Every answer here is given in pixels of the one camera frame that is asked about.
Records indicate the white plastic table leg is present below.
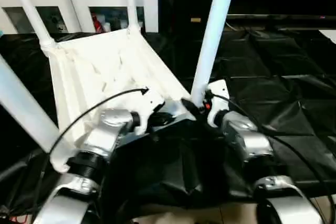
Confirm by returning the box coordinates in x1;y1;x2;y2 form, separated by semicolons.
190;0;240;109
7;0;57;49
122;0;142;35
0;54;63;154

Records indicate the white plastic table top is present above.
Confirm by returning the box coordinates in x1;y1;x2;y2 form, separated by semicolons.
45;28;193;174

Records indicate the black plastic mat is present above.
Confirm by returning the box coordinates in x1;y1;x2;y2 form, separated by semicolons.
0;26;336;216

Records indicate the red white bottle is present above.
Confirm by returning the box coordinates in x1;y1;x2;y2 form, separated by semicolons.
92;12;102;34

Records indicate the white flat board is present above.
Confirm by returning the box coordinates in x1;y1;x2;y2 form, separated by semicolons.
318;29;336;44

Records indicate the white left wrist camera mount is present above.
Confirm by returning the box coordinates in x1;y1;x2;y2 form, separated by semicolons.
133;92;166;134

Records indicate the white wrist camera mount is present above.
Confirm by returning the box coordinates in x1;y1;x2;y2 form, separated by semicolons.
205;78;231;127
133;92;166;134

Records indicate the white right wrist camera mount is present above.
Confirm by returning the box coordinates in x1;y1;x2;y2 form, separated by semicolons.
205;78;231;127

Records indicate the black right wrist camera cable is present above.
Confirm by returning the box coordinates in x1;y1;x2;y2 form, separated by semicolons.
206;90;332;210

